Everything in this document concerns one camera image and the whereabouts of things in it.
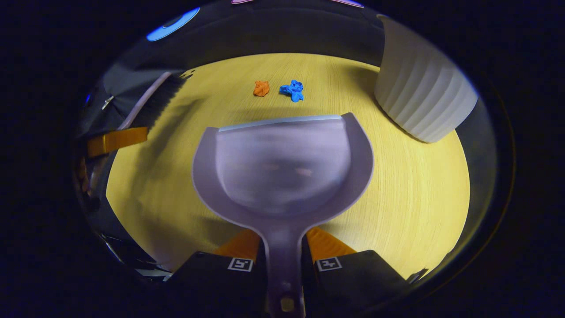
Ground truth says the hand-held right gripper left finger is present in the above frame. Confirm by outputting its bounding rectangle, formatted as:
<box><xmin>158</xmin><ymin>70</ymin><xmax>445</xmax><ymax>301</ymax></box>
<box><xmin>166</xmin><ymin>229</ymin><xmax>267</xmax><ymax>318</ymax></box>

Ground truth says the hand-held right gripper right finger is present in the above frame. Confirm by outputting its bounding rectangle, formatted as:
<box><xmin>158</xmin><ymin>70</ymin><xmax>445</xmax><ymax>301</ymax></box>
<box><xmin>302</xmin><ymin>226</ymin><xmax>429</xmax><ymax>318</ymax></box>

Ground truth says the small pink broom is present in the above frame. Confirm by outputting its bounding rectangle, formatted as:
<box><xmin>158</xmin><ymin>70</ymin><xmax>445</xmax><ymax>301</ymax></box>
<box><xmin>117</xmin><ymin>72</ymin><xmax>188</xmax><ymax>133</ymax></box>

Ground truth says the pale pink dustpan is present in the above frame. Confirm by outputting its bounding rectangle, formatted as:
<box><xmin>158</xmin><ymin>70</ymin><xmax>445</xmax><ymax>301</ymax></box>
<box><xmin>191</xmin><ymin>112</ymin><xmax>375</xmax><ymax>318</ymax></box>

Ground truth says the blue paper scrap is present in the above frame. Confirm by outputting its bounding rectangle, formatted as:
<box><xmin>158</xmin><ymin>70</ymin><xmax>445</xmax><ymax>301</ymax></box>
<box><xmin>279</xmin><ymin>80</ymin><xmax>305</xmax><ymax>103</ymax></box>

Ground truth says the white ribbed garbage bin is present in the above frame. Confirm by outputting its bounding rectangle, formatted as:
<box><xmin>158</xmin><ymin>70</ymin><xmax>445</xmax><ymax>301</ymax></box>
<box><xmin>374</xmin><ymin>15</ymin><xmax>479</xmax><ymax>144</ymax></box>

